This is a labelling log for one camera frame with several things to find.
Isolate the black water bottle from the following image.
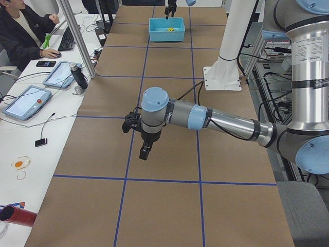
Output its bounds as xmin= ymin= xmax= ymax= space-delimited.
xmin=69 ymin=63 xmax=88 ymax=90

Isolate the small black device with cable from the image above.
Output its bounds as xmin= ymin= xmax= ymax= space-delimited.
xmin=34 ymin=138 xmax=48 ymax=147

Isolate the black keyboard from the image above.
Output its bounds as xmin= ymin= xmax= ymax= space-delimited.
xmin=58 ymin=27 xmax=75 ymax=51

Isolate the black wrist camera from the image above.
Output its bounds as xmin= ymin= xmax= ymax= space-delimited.
xmin=122 ymin=112 xmax=142 ymax=133

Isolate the red cylinder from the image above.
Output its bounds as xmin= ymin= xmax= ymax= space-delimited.
xmin=1 ymin=205 xmax=37 ymax=227

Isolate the black smartphone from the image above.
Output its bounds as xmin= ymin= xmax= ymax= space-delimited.
xmin=36 ymin=60 xmax=56 ymax=67

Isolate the black box with label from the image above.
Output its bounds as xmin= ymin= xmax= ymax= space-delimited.
xmin=95 ymin=28 xmax=107 ymax=47

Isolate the far teach pendant tablet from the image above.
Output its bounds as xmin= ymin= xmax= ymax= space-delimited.
xmin=43 ymin=61 xmax=74 ymax=89

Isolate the teach pendant tablet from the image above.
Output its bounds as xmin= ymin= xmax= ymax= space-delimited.
xmin=3 ymin=85 xmax=52 ymax=120
xmin=43 ymin=61 xmax=74 ymax=89

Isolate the green toy figure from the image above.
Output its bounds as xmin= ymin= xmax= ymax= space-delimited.
xmin=42 ymin=34 xmax=52 ymax=49

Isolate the light blue plastic bin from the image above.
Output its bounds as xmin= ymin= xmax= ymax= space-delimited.
xmin=149 ymin=17 xmax=185 ymax=42

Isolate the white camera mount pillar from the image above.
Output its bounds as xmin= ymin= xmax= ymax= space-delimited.
xmin=204 ymin=0 xmax=258 ymax=91

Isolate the aluminium frame post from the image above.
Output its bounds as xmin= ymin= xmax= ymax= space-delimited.
xmin=57 ymin=0 xmax=96 ymax=79

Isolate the fried egg toy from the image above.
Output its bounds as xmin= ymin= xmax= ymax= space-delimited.
xmin=11 ymin=156 xmax=31 ymax=171

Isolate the grey chair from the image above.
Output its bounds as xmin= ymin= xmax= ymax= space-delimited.
xmin=277 ymin=181 xmax=328 ymax=246

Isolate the near teach pendant tablet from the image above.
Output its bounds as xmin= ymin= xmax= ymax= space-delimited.
xmin=3 ymin=85 xmax=52 ymax=120

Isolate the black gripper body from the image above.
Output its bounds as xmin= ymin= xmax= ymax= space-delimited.
xmin=164 ymin=0 xmax=177 ymax=19
xmin=141 ymin=133 xmax=161 ymax=152

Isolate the rubber band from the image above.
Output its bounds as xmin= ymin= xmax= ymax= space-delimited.
xmin=17 ymin=170 xmax=27 ymax=181

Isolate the seated person in black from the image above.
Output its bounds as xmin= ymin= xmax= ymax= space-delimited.
xmin=1 ymin=1 xmax=60 ymax=71

